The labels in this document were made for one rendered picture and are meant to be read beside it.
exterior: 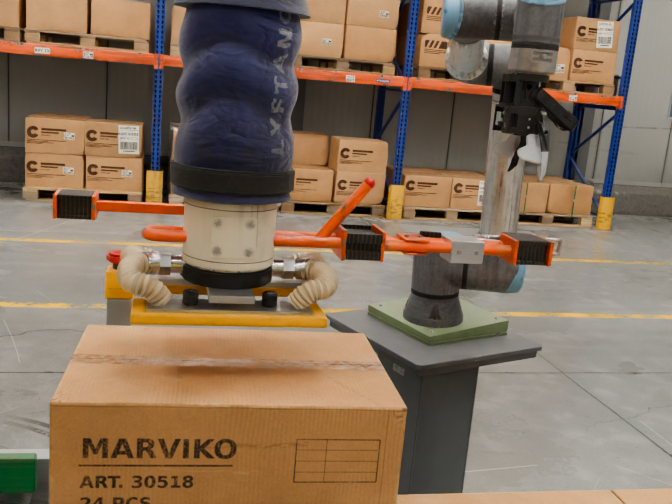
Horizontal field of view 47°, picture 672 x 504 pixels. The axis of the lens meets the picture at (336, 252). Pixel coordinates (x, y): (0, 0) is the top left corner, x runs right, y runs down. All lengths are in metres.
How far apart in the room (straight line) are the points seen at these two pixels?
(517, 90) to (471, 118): 9.08
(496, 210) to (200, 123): 1.19
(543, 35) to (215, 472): 0.99
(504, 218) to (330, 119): 7.84
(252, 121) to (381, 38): 7.56
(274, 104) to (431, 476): 1.55
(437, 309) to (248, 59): 1.28
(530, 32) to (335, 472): 0.88
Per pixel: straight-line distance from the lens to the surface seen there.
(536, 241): 1.60
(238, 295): 1.37
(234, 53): 1.33
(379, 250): 1.48
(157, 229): 1.44
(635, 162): 11.86
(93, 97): 9.87
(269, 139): 1.35
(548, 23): 1.55
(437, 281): 2.38
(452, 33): 1.68
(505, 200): 2.31
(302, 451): 1.39
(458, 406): 2.53
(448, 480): 2.64
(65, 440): 1.38
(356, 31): 8.79
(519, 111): 1.55
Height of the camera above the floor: 1.49
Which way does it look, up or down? 12 degrees down
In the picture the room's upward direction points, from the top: 5 degrees clockwise
